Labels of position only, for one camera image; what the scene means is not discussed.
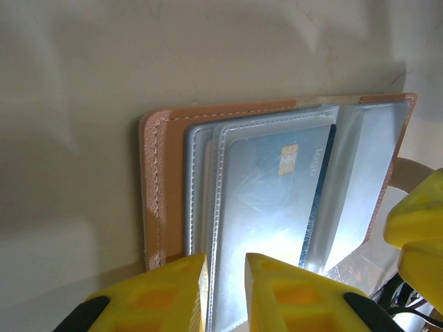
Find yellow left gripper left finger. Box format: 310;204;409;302
51;252;208;332

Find blue credit card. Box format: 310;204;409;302
210;122;337;332

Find brown leather card holder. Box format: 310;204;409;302
138;91;433;274

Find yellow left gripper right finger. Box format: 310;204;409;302
244;252;409;332

